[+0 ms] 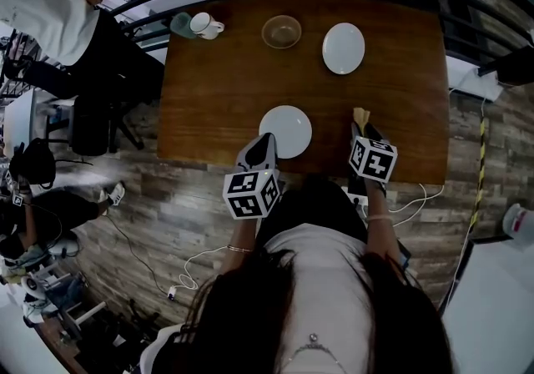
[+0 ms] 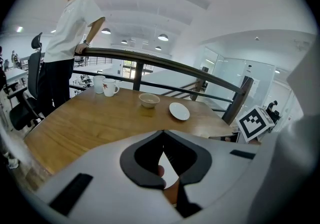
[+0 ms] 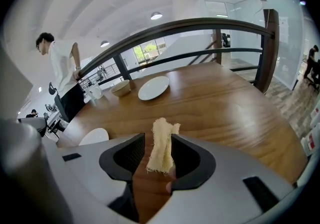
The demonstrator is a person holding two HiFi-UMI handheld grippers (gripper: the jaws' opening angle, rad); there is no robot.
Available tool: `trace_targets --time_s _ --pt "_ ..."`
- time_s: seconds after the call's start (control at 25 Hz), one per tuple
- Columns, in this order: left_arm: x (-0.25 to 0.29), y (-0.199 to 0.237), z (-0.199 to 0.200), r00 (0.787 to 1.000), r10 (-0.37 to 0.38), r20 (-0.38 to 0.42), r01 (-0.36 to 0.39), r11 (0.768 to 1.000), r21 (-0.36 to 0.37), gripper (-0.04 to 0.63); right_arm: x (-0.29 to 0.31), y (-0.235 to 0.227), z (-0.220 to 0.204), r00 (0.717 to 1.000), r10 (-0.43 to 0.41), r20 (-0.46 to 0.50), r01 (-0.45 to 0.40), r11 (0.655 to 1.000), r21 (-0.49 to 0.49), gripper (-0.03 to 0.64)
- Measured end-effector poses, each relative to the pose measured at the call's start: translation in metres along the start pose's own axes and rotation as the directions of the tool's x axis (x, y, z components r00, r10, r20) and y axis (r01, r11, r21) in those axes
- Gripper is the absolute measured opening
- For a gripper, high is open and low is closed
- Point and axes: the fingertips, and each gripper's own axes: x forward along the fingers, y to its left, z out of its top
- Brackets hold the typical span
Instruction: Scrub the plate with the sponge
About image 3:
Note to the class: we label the round ceiling lamp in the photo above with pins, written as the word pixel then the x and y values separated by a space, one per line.
pixel 105 43
pixel 156 16

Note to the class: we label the black office chair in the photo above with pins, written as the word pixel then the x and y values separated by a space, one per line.
pixel 60 108

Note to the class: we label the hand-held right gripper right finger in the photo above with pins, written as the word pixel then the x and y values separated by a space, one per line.
pixel 212 193

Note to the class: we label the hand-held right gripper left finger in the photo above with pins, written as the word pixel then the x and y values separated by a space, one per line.
pixel 100 180

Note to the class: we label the person's right hand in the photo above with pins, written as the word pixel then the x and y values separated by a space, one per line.
pixel 172 173

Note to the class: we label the beige bowl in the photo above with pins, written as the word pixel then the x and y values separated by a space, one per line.
pixel 121 89

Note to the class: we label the white plastic jug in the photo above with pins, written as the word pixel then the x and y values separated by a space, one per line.
pixel 311 140

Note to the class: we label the white mug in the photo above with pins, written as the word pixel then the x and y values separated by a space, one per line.
pixel 96 92

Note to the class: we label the window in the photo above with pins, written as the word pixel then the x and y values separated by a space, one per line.
pixel 146 53

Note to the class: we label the big white plate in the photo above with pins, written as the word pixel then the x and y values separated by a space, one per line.
pixel 95 136
pixel 153 88

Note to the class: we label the wooden table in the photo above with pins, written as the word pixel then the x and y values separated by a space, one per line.
pixel 175 24

